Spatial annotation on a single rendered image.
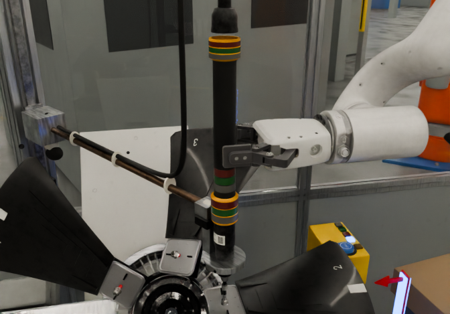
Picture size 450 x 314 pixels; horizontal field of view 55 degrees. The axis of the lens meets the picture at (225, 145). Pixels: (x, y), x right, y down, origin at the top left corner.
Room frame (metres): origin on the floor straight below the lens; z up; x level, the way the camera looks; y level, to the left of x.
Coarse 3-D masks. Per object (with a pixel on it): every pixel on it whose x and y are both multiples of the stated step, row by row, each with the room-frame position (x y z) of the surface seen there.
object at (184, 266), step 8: (168, 240) 0.68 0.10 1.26; (176, 240) 0.67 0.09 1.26; (184, 240) 0.66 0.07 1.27; (192, 240) 0.65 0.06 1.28; (200, 240) 0.64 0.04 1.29; (168, 248) 0.67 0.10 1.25; (176, 248) 0.66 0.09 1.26; (184, 248) 0.65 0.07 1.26; (192, 248) 0.64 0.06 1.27; (168, 256) 0.66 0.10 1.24; (184, 256) 0.63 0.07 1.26; (192, 256) 0.62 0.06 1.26; (160, 264) 0.65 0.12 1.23; (168, 264) 0.64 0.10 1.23; (176, 264) 0.63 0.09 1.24; (184, 264) 0.62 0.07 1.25; (192, 264) 0.61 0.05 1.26; (168, 272) 0.63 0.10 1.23; (176, 272) 0.62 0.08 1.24; (184, 272) 0.61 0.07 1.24; (192, 272) 0.60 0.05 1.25
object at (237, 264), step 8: (200, 200) 0.63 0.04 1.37; (200, 208) 0.62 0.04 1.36; (208, 208) 0.61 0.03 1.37; (200, 216) 0.62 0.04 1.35; (208, 216) 0.61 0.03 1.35; (200, 224) 0.61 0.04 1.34; (208, 224) 0.60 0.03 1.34; (208, 232) 0.61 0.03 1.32; (208, 240) 0.61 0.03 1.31; (208, 248) 0.61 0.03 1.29; (240, 248) 0.62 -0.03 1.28; (208, 256) 0.60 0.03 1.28; (240, 256) 0.60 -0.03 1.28; (208, 264) 0.58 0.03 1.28; (216, 264) 0.58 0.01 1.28; (224, 264) 0.58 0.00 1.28; (232, 264) 0.58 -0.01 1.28; (240, 264) 0.58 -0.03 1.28; (216, 272) 0.57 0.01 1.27; (224, 272) 0.57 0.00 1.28; (232, 272) 0.57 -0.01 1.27
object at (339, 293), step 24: (288, 264) 0.69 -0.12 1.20; (312, 264) 0.69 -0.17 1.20; (240, 288) 0.63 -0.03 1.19; (264, 288) 0.63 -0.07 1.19; (288, 288) 0.63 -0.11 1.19; (312, 288) 0.63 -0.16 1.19; (336, 288) 0.63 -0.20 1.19; (264, 312) 0.57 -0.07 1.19; (288, 312) 0.58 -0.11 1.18; (312, 312) 0.58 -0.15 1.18; (336, 312) 0.59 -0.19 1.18; (360, 312) 0.59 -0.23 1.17
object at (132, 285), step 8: (112, 264) 0.60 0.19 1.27; (120, 264) 0.60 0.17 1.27; (112, 272) 0.60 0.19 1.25; (120, 272) 0.60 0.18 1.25; (128, 272) 0.59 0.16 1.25; (136, 272) 0.59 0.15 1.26; (104, 280) 0.60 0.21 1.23; (112, 280) 0.60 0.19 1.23; (120, 280) 0.60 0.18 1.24; (128, 280) 0.59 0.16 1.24; (136, 280) 0.59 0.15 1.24; (144, 280) 0.59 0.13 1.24; (104, 288) 0.61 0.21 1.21; (112, 288) 0.60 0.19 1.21; (128, 288) 0.60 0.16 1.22; (136, 288) 0.59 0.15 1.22; (104, 296) 0.61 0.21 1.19; (112, 296) 0.61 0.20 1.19; (120, 296) 0.60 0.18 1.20; (128, 296) 0.60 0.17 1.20; (136, 296) 0.59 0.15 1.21; (120, 304) 0.60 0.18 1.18; (128, 304) 0.60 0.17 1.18
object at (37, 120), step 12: (24, 108) 1.05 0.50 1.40; (36, 108) 1.06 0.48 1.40; (48, 108) 1.06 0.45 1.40; (24, 120) 1.03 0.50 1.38; (36, 120) 0.97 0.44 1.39; (48, 120) 0.99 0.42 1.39; (60, 120) 1.01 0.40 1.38; (36, 132) 0.98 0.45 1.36; (48, 132) 0.99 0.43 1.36; (48, 144) 0.99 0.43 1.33
